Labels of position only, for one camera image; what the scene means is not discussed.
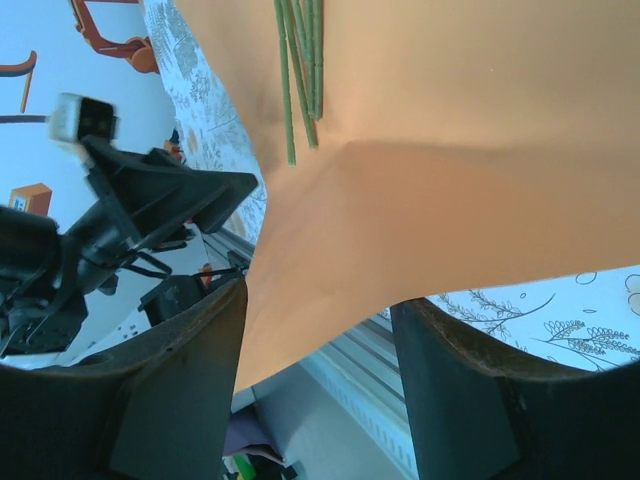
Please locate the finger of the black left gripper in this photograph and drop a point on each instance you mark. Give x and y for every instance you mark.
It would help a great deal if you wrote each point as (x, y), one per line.
(185, 190)

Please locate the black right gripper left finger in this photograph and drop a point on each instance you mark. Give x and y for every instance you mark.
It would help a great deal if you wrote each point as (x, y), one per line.
(125, 415)

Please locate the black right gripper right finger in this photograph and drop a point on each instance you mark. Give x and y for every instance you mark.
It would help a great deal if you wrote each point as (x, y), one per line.
(525, 425)

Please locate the artificial flower bunch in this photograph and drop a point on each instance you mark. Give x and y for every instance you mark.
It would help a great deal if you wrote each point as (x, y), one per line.
(315, 75)

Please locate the orange wrapping paper sheet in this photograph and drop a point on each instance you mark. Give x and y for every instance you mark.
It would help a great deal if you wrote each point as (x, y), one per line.
(425, 200)

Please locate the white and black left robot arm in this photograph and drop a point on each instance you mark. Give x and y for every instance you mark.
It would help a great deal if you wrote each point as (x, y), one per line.
(117, 315)

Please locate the floral patterned tablecloth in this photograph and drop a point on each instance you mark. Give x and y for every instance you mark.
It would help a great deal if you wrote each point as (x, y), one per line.
(575, 320)

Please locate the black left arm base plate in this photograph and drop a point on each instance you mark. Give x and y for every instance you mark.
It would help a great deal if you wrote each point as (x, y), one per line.
(172, 297)

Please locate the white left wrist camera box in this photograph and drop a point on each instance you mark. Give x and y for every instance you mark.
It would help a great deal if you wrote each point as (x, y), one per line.
(80, 120)

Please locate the aluminium frame rail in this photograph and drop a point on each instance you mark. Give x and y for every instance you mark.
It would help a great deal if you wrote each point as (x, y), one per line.
(360, 370)

